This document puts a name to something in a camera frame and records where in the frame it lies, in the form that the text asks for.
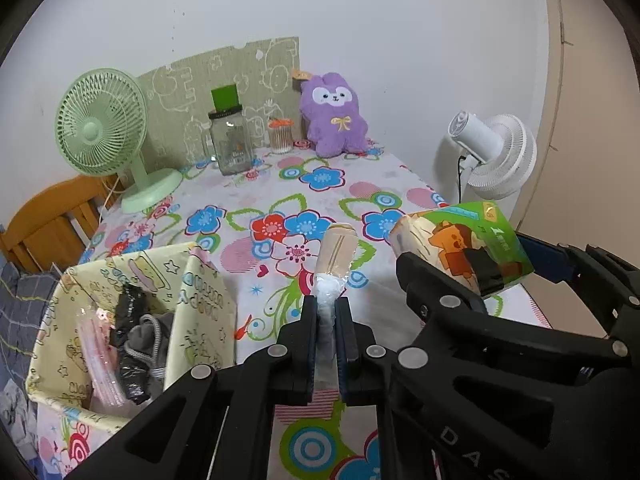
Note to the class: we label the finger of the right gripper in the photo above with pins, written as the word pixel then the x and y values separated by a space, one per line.
pixel 444 303
pixel 550 262

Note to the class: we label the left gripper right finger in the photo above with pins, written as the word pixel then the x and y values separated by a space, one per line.
pixel 480 410

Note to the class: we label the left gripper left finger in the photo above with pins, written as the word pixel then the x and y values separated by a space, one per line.
pixel 214 424

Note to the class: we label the green tissue pack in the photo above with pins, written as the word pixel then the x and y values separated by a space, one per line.
pixel 473 243

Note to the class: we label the clear plastic bag roll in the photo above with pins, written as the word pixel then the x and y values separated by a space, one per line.
pixel 100 358

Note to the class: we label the white umbrella pouch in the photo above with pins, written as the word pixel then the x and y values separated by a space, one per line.
pixel 337 252

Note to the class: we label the black plastic bag bundle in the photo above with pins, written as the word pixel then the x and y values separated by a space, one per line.
pixel 132 374

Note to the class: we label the grey drawstring pouch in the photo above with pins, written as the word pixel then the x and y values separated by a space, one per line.
pixel 148 342

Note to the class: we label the beige door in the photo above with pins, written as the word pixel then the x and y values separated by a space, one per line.
pixel 585 188

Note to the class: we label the white standing fan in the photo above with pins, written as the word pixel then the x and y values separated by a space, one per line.
pixel 498 156

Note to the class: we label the yellow cartoon storage box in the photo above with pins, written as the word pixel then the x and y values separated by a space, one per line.
pixel 180 279

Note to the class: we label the grey plaid pillow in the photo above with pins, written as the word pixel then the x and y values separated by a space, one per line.
pixel 24 301

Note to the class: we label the purple plush bunny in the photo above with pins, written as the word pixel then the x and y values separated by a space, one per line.
pixel 330 108

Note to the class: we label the toothpick jar orange lid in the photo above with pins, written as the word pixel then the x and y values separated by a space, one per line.
pixel 280 135

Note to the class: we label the wooden bed headboard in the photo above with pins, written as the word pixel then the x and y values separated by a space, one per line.
pixel 54 227

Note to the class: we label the glass mason jar mug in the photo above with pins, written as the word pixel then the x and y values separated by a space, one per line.
pixel 228 141

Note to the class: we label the green cup on jar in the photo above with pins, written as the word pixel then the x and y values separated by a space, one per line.
pixel 225 98

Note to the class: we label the green desk fan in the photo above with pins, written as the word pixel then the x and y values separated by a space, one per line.
pixel 100 127

